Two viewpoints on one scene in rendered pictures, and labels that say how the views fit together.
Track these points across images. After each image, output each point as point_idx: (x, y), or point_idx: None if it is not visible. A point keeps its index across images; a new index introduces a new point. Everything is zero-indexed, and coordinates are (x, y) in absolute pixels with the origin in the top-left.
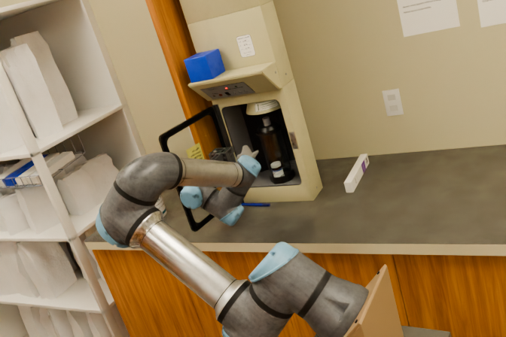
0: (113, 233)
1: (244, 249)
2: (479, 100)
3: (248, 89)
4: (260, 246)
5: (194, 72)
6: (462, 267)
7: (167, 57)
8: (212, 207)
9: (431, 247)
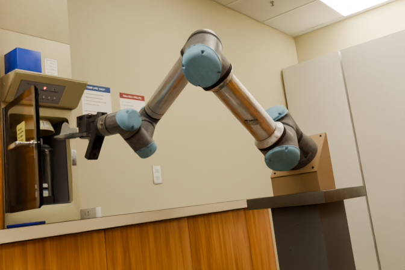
0: (220, 61)
1: (90, 226)
2: (120, 182)
3: (58, 98)
4: (107, 220)
5: (25, 61)
6: (217, 225)
7: None
8: (144, 132)
9: (210, 206)
